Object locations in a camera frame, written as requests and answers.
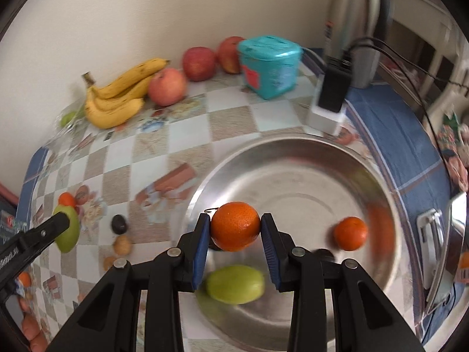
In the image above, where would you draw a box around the white wooden chair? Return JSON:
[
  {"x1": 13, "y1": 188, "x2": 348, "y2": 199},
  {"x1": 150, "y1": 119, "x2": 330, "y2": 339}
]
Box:
[{"x1": 388, "y1": 0, "x2": 469, "y2": 118}]

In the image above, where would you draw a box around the stainless steel thermos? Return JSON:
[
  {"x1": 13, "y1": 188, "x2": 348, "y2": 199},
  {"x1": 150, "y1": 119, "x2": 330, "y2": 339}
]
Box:
[{"x1": 324, "y1": 0, "x2": 393, "y2": 89}]

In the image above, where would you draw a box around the round stainless steel plate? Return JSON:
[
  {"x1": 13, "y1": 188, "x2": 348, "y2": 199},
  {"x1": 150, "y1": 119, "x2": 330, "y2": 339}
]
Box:
[{"x1": 185, "y1": 134, "x2": 404, "y2": 345}]

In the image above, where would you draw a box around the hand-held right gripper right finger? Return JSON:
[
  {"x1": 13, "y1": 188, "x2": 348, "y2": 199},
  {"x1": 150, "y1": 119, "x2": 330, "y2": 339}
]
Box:
[{"x1": 260, "y1": 213, "x2": 426, "y2": 352}]

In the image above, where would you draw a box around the teal plastic box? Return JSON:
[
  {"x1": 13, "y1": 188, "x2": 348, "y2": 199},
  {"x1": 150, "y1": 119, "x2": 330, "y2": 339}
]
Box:
[{"x1": 237, "y1": 35, "x2": 304, "y2": 101}]

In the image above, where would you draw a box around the white power strip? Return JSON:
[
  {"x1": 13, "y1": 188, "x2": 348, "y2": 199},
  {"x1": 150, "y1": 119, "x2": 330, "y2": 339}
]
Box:
[{"x1": 305, "y1": 75, "x2": 349, "y2": 137}]

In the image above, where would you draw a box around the clear plastic clamshell box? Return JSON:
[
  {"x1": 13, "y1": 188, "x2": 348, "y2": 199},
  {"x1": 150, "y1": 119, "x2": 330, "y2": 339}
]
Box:
[{"x1": 47, "y1": 106, "x2": 92, "y2": 147}]

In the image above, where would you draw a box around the person's left hand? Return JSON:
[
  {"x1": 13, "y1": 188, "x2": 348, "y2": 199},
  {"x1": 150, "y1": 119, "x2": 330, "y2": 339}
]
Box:
[{"x1": 20, "y1": 297, "x2": 49, "y2": 352}]

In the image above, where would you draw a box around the pink bar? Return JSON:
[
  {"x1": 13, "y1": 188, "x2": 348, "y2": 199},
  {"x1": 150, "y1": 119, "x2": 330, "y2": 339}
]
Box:
[{"x1": 0, "y1": 181, "x2": 19, "y2": 206}]

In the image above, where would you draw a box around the large green jujube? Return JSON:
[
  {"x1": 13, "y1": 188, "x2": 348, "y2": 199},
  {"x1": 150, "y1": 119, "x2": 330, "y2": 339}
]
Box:
[
  {"x1": 52, "y1": 205, "x2": 81, "y2": 254},
  {"x1": 205, "y1": 265, "x2": 265, "y2": 304}
]

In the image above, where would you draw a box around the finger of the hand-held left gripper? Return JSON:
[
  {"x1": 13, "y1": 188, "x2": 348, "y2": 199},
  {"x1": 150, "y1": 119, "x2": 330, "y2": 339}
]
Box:
[{"x1": 0, "y1": 213, "x2": 71, "y2": 296}]

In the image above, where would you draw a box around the checkered printed tablecloth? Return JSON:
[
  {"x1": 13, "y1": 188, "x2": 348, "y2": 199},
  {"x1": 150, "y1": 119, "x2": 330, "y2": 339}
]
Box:
[{"x1": 16, "y1": 48, "x2": 453, "y2": 352}]

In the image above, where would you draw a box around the red apple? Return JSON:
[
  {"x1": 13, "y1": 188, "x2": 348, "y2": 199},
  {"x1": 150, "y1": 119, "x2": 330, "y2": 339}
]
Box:
[
  {"x1": 217, "y1": 36, "x2": 247, "y2": 75},
  {"x1": 148, "y1": 67, "x2": 188, "y2": 106},
  {"x1": 182, "y1": 46, "x2": 216, "y2": 82}
]

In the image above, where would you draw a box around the floral printed cloth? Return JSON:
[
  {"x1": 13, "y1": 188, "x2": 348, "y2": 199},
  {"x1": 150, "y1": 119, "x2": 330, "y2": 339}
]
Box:
[{"x1": 436, "y1": 114, "x2": 469, "y2": 191}]

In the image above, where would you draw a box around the small green fruit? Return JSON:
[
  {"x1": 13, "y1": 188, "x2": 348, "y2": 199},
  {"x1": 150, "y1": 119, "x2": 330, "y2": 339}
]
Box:
[{"x1": 60, "y1": 112, "x2": 86, "y2": 128}]

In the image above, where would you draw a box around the black cable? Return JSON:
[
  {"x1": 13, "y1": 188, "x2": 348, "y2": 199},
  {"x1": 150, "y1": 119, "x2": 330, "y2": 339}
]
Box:
[{"x1": 344, "y1": 37, "x2": 469, "y2": 92}]

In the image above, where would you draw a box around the yellow banana bunch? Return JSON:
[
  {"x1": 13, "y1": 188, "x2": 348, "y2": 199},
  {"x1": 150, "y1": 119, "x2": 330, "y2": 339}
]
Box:
[{"x1": 81, "y1": 57, "x2": 171, "y2": 130}]

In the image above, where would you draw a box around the chrome metal frame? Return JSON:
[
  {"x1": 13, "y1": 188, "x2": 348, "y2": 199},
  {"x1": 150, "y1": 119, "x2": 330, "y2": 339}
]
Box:
[{"x1": 417, "y1": 191, "x2": 469, "y2": 314}]

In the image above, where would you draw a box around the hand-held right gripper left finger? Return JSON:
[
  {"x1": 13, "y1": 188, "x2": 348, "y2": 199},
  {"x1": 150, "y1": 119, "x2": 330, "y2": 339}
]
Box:
[{"x1": 46, "y1": 213, "x2": 212, "y2": 352}]

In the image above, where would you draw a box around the black power adapter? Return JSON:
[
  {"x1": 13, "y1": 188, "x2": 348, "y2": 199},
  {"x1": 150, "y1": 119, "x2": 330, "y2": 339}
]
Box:
[{"x1": 317, "y1": 64, "x2": 353, "y2": 113}]

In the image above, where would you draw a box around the dark purple plum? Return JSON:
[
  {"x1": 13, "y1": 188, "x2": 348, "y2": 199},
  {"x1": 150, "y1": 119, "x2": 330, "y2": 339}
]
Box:
[{"x1": 111, "y1": 214, "x2": 129, "y2": 235}]

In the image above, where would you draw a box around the brown kiwi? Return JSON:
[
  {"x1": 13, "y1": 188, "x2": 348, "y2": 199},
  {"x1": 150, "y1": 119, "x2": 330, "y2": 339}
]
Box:
[{"x1": 113, "y1": 235, "x2": 133, "y2": 256}]

